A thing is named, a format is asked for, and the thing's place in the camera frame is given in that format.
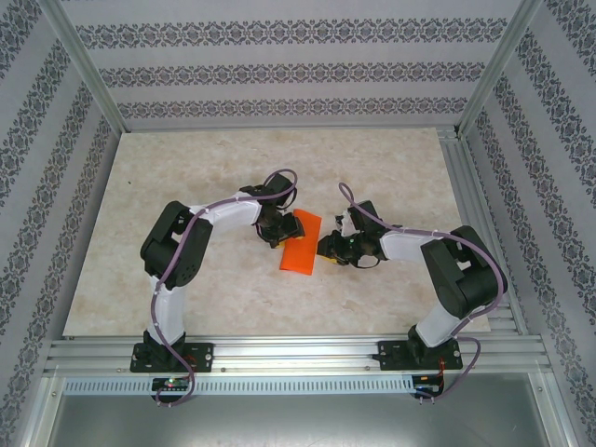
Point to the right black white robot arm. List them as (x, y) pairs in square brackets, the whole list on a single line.
[(465, 279)]

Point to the aluminium side rail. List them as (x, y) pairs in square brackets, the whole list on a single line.
[(472, 195)]

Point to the long aluminium mounting rail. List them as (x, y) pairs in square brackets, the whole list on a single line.
[(298, 354)]

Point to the grey metal panel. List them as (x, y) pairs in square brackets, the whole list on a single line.
[(298, 423)]

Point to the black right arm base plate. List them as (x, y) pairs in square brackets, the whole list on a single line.
[(388, 356)]

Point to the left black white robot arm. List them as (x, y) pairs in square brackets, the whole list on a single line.
[(170, 307)]

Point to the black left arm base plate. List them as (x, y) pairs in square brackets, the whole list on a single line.
[(202, 356)]

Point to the orange paper sheet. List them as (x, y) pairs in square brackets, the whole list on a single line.
[(302, 256)]

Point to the aluminium frame post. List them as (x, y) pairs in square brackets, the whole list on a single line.
[(500, 70), (88, 70)]

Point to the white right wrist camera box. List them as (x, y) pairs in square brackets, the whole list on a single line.
[(347, 226)]

